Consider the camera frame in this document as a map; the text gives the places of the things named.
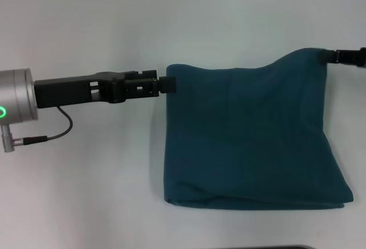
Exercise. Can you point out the teal blue printed t-shirt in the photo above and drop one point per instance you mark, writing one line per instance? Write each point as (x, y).
(243, 134)

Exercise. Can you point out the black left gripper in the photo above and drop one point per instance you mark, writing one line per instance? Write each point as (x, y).
(74, 90)

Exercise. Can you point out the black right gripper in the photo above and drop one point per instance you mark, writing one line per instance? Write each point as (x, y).
(358, 57)

